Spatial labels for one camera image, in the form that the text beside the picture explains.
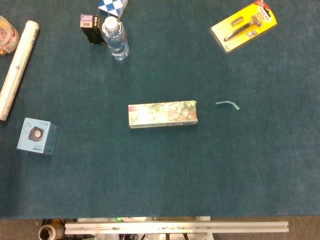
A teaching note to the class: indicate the small teal paper strip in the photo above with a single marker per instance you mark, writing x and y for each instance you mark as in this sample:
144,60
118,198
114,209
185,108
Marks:
228,103

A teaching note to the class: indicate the floral rectangular box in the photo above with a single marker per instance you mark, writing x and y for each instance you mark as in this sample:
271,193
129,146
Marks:
162,114

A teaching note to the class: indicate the black and purple box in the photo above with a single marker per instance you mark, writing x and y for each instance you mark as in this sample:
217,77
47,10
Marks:
90,28

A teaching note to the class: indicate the blue white checkered box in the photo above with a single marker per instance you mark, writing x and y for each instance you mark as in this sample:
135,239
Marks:
112,7

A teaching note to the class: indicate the light blue speaker box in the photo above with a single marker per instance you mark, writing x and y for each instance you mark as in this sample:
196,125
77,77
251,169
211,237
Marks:
37,136

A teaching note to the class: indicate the teal table cloth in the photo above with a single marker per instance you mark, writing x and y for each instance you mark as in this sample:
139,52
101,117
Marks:
160,162

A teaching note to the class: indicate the clear plastic water bottle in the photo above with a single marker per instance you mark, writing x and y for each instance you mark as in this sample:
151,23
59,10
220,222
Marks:
115,40

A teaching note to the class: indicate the razor in yellow blister pack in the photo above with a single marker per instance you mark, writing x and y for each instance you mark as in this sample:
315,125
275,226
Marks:
243,26

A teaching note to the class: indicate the white rolled paper tube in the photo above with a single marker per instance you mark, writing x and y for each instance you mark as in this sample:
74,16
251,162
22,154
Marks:
17,67

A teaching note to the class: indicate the brown tape roll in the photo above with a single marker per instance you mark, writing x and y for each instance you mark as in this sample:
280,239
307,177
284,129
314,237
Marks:
48,231

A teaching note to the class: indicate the clear plastic jar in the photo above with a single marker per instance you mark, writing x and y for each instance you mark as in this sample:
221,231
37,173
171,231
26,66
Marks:
7,36

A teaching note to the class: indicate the aluminium extrusion rail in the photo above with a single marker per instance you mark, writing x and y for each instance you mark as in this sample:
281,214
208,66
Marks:
175,227

